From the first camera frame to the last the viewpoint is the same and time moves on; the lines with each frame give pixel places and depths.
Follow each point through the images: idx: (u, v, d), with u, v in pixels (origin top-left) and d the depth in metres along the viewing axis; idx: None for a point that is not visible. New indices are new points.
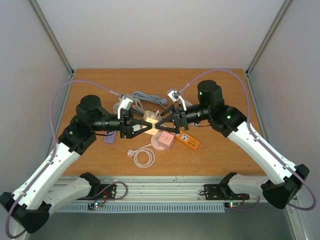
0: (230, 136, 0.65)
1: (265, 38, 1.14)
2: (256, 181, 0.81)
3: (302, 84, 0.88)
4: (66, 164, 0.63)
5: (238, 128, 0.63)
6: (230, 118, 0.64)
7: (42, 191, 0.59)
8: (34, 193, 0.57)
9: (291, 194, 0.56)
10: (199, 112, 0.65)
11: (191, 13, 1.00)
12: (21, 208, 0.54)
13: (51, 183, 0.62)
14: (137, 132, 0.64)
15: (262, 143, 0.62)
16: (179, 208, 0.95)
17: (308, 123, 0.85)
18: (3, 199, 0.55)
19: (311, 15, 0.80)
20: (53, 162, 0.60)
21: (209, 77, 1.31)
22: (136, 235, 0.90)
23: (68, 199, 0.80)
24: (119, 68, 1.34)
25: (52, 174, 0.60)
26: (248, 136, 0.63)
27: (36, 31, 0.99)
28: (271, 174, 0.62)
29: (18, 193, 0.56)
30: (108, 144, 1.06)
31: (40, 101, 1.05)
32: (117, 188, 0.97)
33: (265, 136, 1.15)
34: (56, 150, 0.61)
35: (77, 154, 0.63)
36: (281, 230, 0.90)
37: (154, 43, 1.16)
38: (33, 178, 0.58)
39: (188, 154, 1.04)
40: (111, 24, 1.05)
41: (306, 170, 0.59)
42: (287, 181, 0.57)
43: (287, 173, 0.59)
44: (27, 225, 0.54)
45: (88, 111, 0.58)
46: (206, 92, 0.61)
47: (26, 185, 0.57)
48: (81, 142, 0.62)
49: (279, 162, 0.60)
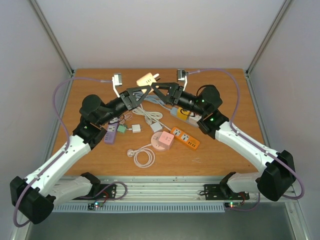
0: (216, 136, 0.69)
1: (265, 38, 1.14)
2: (252, 176, 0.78)
3: (302, 85, 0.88)
4: (78, 154, 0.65)
5: (220, 128, 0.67)
6: (213, 121, 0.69)
7: (54, 178, 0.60)
8: (47, 178, 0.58)
9: (275, 178, 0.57)
10: (192, 101, 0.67)
11: (191, 14, 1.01)
12: (34, 191, 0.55)
13: (63, 173, 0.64)
14: (141, 99, 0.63)
15: (242, 136, 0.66)
16: (179, 208, 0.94)
17: (307, 124, 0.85)
18: (15, 184, 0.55)
19: (311, 16, 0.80)
20: (68, 151, 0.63)
21: (210, 77, 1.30)
22: (136, 235, 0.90)
23: (74, 194, 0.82)
24: (119, 69, 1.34)
25: (65, 163, 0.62)
26: (229, 132, 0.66)
27: (37, 32, 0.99)
28: (255, 163, 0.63)
29: (31, 177, 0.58)
30: (108, 144, 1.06)
31: (40, 101, 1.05)
32: (117, 188, 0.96)
33: (265, 136, 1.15)
34: (71, 141, 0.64)
35: (89, 148, 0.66)
36: (281, 230, 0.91)
37: (154, 43, 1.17)
38: (47, 165, 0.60)
39: (188, 154, 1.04)
40: (112, 24, 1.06)
41: (288, 155, 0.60)
42: (269, 165, 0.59)
43: (268, 159, 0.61)
44: (35, 211, 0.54)
45: (91, 113, 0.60)
46: (206, 103, 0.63)
47: (40, 170, 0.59)
48: (94, 137, 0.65)
49: (260, 149, 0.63)
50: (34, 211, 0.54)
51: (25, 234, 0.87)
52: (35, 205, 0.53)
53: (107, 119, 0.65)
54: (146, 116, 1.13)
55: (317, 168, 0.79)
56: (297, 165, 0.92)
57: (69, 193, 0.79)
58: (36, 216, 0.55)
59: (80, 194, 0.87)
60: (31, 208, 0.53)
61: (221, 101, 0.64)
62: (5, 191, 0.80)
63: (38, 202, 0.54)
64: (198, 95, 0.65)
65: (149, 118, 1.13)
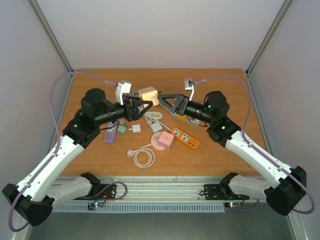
0: (227, 145, 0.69)
1: (265, 38, 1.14)
2: (259, 185, 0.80)
3: (302, 84, 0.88)
4: (68, 157, 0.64)
5: (232, 137, 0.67)
6: (224, 129, 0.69)
7: (46, 183, 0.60)
8: (39, 184, 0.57)
9: (289, 195, 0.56)
10: (199, 110, 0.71)
11: (190, 13, 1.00)
12: (26, 199, 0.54)
13: (55, 175, 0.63)
14: (144, 111, 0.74)
15: (255, 148, 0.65)
16: (179, 208, 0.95)
17: (308, 124, 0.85)
18: (8, 191, 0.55)
19: (311, 15, 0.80)
20: (58, 154, 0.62)
21: (210, 77, 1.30)
22: (136, 235, 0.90)
23: (73, 194, 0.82)
24: (119, 69, 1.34)
25: (57, 166, 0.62)
26: (242, 143, 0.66)
27: (36, 32, 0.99)
28: (267, 176, 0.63)
29: (22, 184, 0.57)
30: (108, 144, 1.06)
31: (40, 101, 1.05)
32: (117, 188, 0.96)
33: (265, 136, 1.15)
34: (61, 143, 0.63)
35: (82, 148, 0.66)
36: (281, 230, 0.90)
37: (153, 43, 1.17)
38: (38, 170, 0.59)
39: (188, 155, 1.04)
40: (111, 24, 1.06)
41: (302, 171, 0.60)
42: (283, 181, 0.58)
43: (281, 174, 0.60)
44: (31, 216, 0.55)
45: (93, 104, 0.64)
46: (215, 107, 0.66)
47: (30, 177, 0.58)
48: (85, 135, 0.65)
49: (273, 164, 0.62)
50: (30, 216, 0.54)
51: (25, 235, 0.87)
52: (29, 210, 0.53)
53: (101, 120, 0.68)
54: (147, 116, 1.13)
55: (316, 167, 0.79)
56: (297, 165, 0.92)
57: (68, 194, 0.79)
58: (33, 220, 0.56)
59: (80, 194, 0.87)
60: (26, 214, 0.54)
61: (228, 106, 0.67)
62: None
63: (33, 207, 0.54)
64: (205, 103, 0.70)
65: (149, 118, 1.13)
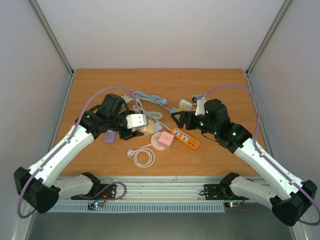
0: (236, 152, 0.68)
1: (265, 38, 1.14)
2: (263, 191, 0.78)
3: (302, 84, 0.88)
4: (81, 144, 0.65)
5: (243, 144, 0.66)
6: (235, 135, 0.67)
7: (58, 169, 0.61)
8: (51, 169, 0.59)
9: (298, 210, 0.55)
10: (203, 122, 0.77)
11: (191, 14, 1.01)
12: (37, 182, 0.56)
13: (67, 162, 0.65)
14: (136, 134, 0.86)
15: (267, 158, 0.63)
16: (179, 208, 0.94)
17: (308, 124, 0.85)
18: (19, 174, 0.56)
19: (311, 15, 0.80)
20: (70, 142, 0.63)
21: (210, 77, 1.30)
22: (136, 235, 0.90)
23: (75, 191, 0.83)
24: (118, 69, 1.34)
25: (69, 152, 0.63)
26: (253, 152, 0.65)
27: (37, 31, 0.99)
28: (277, 189, 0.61)
29: (35, 168, 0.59)
30: (108, 144, 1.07)
31: (40, 100, 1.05)
32: (117, 188, 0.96)
33: (265, 136, 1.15)
34: (75, 131, 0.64)
35: (91, 138, 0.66)
36: (280, 230, 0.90)
37: (153, 43, 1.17)
38: (49, 155, 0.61)
39: (188, 154, 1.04)
40: (111, 24, 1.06)
41: (313, 185, 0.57)
42: (294, 196, 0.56)
43: (293, 188, 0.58)
44: (40, 201, 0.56)
45: (116, 101, 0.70)
46: (212, 110, 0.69)
47: (43, 161, 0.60)
48: (97, 127, 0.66)
49: (285, 177, 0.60)
50: (39, 202, 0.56)
51: (25, 234, 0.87)
52: (38, 195, 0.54)
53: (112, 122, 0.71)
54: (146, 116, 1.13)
55: (317, 168, 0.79)
56: (297, 165, 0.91)
57: (71, 189, 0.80)
58: (41, 206, 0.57)
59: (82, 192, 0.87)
60: (35, 198, 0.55)
61: (225, 107, 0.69)
62: (5, 191, 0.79)
63: (42, 192, 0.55)
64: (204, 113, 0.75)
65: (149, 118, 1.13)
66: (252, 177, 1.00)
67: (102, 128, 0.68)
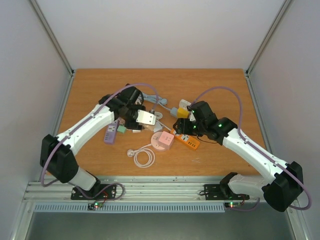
0: (224, 143, 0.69)
1: (265, 38, 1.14)
2: (257, 182, 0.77)
3: (302, 83, 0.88)
4: (102, 122, 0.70)
5: (229, 134, 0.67)
6: (221, 127, 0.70)
7: (82, 140, 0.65)
8: (77, 138, 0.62)
9: (284, 191, 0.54)
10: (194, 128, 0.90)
11: (191, 14, 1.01)
12: (66, 148, 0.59)
13: (89, 137, 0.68)
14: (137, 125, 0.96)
15: (251, 144, 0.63)
16: (179, 208, 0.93)
17: (307, 124, 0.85)
18: (47, 141, 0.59)
19: (311, 15, 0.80)
20: (95, 117, 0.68)
21: (210, 77, 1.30)
22: (136, 235, 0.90)
23: (79, 182, 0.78)
24: (119, 69, 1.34)
25: (94, 126, 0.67)
26: (238, 140, 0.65)
27: (37, 31, 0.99)
28: (263, 172, 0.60)
29: (63, 135, 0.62)
30: (109, 144, 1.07)
31: (40, 100, 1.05)
32: (117, 188, 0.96)
33: (265, 136, 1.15)
34: (101, 109, 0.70)
35: (110, 119, 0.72)
36: (281, 230, 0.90)
37: (153, 43, 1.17)
38: (76, 126, 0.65)
39: (188, 154, 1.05)
40: (111, 24, 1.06)
41: (298, 166, 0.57)
42: (278, 177, 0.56)
43: (277, 170, 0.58)
44: (65, 168, 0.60)
45: (136, 91, 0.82)
46: (196, 108, 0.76)
47: (70, 130, 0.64)
48: (118, 109, 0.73)
49: (269, 159, 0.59)
50: (63, 169, 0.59)
51: (25, 234, 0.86)
52: (66, 161, 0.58)
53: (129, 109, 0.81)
54: None
55: (317, 167, 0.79)
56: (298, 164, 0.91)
57: (80, 178, 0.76)
58: (63, 175, 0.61)
59: (83, 187, 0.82)
60: (61, 164, 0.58)
61: (207, 104, 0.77)
62: (4, 191, 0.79)
63: (68, 158, 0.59)
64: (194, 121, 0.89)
65: None
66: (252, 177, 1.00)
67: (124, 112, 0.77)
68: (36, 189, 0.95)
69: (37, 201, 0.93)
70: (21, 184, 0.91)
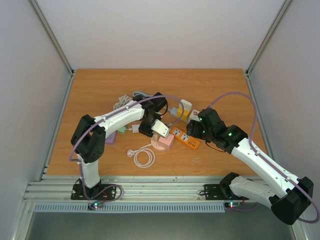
0: (233, 151, 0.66)
1: (265, 39, 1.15)
2: (263, 190, 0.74)
3: (302, 83, 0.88)
4: (133, 116, 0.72)
5: (239, 144, 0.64)
6: (231, 135, 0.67)
7: (113, 127, 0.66)
8: (111, 123, 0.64)
9: (295, 207, 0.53)
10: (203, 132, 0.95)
11: (191, 14, 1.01)
12: (100, 129, 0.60)
13: (117, 127, 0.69)
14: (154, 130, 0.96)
15: (262, 157, 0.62)
16: (179, 208, 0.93)
17: (307, 124, 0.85)
18: (85, 120, 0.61)
19: (311, 16, 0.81)
20: (129, 109, 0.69)
21: (210, 77, 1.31)
22: (136, 235, 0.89)
23: (87, 173, 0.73)
24: (118, 69, 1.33)
25: (126, 117, 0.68)
26: (249, 151, 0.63)
27: (37, 31, 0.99)
28: (273, 186, 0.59)
29: (99, 118, 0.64)
30: (108, 144, 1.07)
31: (39, 99, 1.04)
32: (117, 188, 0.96)
33: (265, 136, 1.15)
34: (134, 105, 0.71)
35: (136, 116, 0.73)
36: (280, 230, 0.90)
37: (153, 43, 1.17)
38: (112, 113, 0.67)
39: (188, 154, 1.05)
40: (111, 24, 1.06)
41: (309, 183, 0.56)
42: (290, 192, 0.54)
43: (289, 185, 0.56)
44: (93, 150, 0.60)
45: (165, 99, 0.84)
46: (204, 116, 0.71)
47: (106, 115, 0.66)
48: (147, 108, 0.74)
49: (281, 174, 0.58)
50: (92, 149, 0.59)
51: (25, 235, 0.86)
52: (97, 142, 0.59)
53: (153, 114, 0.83)
54: None
55: (316, 167, 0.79)
56: (297, 164, 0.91)
57: (91, 170, 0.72)
58: (90, 156, 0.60)
59: (89, 182, 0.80)
60: (92, 143, 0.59)
61: (215, 111, 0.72)
62: (5, 191, 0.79)
63: (100, 140, 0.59)
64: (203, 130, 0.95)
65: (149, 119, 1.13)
66: (252, 177, 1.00)
67: (150, 113, 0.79)
68: (36, 189, 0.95)
69: (37, 201, 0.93)
70: (21, 184, 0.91)
